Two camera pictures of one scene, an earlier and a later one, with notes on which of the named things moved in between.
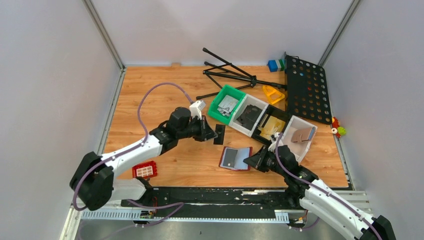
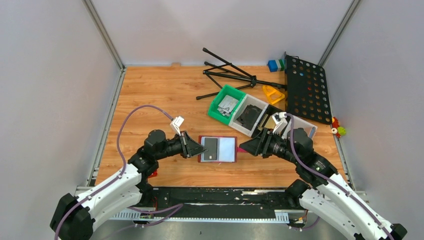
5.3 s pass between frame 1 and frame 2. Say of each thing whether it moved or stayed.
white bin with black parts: stayed
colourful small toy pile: stayed
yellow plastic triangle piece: stayed
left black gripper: moved
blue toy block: stayed
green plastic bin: stayed
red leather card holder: moved
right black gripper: moved
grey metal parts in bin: stayed
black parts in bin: stayed
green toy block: stayed
